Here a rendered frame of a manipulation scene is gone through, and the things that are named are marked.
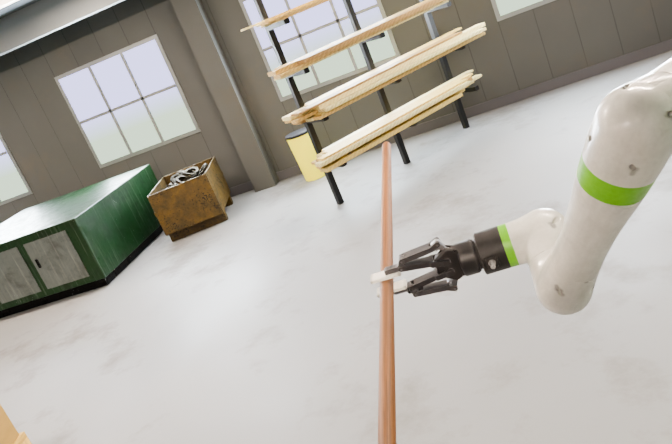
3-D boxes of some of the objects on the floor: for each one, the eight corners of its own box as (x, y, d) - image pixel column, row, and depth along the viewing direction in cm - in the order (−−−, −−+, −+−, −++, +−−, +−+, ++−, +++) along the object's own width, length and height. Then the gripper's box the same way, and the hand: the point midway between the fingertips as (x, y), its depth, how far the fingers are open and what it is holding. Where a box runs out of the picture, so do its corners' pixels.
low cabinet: (177, 218, 912) (150, 163, 889) (108, 286, 732) (72, 219, 710) (52, 260, 970) (24, 208, 948) (-40, 332, 791) (-78, 271, 769)
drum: (333, 167, 847) (315, 123, 831) (328, 176, 814) (309, 130, 797) (307, 175, 858) (288, 132, 841) (300, 185, 824) (281, 140, 808)
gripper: (468, 233, 137) (359, 266, 142) (491, 294, 143) (386, 324, 148) (464, 215, 143) (361, 248, 149) (486, 274, 150) (386, 303, 155)
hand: (388, 281), depth 148 cm, fingers closed on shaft, 3 cm apart
